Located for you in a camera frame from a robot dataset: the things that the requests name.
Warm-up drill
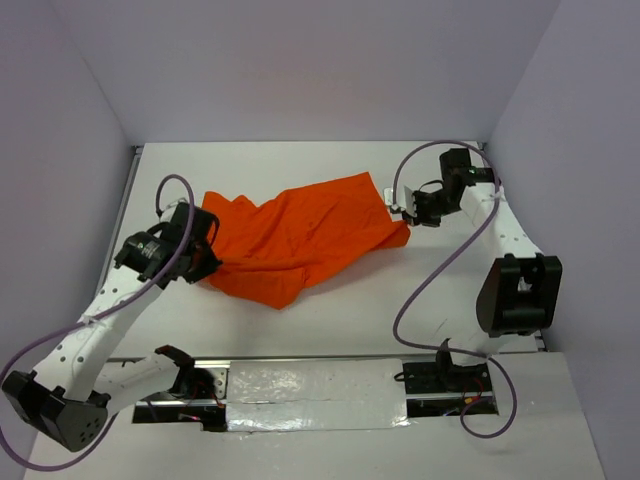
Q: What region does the orange t-shirt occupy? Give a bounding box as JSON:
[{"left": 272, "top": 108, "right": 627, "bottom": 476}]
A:
[{"left": 202, "top": 172, "right": 410, "bottom": 309}]

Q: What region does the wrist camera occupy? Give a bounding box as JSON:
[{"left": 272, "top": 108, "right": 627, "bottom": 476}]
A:
[
  {"left": 383, "top": 186, "right": 416, "bottom": 217},
  {"left": 158, "top": 198, "right": 185, "bottom": 221}
]

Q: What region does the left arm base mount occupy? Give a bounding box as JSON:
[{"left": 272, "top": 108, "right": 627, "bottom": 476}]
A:
[{"left": 132, "top": 345, "right": 230, "bottom": 433}]

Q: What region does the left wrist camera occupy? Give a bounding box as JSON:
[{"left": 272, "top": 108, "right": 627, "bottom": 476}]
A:
[{"left": 158, "top": 198, "right": 185, "bottom": 221}]

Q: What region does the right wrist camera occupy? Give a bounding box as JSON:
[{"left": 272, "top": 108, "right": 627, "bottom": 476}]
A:
[{"left": 383, "top": 186, "right": 416, "bottom": 217}]

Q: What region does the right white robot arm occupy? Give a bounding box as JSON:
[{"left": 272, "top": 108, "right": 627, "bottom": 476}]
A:
[{"left": 387, "top": 140, "right": 563, "bottom": 391}]

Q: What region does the silver foil tape panel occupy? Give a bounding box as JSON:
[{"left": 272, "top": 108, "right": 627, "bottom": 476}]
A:
[{"left": 225, "top": 359, "right": 409, "bottom": 433}]

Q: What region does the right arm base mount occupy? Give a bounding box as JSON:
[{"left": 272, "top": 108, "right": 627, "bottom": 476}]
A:
[{"left": 393, "top": 338, "right": 498, "bottom": 420}]

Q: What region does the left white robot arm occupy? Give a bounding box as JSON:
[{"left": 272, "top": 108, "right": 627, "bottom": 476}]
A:
[{"left": 2, "top": 202, "right": 222, "bottom": 452}]

